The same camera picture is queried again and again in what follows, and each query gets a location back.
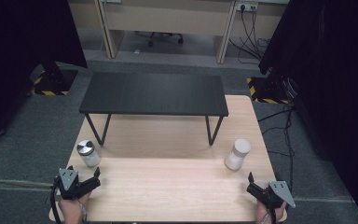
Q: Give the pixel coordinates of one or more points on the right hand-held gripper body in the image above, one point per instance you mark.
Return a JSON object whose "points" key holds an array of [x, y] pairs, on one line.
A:
{"points": [[275, 193]]}

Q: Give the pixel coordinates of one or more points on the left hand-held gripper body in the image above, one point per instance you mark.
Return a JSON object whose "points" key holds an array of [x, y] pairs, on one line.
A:
{"points": [[67, 182]]}

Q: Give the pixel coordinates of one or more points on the glass jar with silver lid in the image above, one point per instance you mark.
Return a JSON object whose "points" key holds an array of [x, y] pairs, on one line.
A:
{"points": [[88, 154]]}

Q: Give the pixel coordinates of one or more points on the white jar with white lid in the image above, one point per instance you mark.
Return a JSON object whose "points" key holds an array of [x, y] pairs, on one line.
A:
{"points": [[238, 154]]}

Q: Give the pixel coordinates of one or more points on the black shelf with metal legs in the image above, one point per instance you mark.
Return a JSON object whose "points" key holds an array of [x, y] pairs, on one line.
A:
{"points": [[154, 93]]}

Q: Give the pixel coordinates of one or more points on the person's right hand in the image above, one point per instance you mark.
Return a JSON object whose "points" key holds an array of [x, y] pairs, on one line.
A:
{"points": [[265, 214]]}

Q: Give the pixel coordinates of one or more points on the person's left hand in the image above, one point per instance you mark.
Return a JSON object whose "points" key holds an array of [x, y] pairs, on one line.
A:
{"points": [[71, 209]]}

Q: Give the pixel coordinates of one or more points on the black stand base striped tape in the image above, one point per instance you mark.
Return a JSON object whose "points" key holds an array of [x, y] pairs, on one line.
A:
{"points": [[53, 81], [270, 88]]}

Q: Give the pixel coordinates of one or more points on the black curtain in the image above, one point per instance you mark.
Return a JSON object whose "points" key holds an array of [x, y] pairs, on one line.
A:
{"points": [[332, 93], [15, 62]]}

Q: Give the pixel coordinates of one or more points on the black office chair base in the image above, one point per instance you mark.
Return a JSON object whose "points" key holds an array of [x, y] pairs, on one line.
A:
{"points": [[164, 37]]}

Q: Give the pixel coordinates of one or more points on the beige office desk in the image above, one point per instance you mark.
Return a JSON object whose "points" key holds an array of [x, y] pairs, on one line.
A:
{"points": [[167, 18]]}

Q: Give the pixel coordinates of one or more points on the white wall power socket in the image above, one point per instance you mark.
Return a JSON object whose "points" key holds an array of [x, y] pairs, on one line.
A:
{"points": [[246, 5]]}

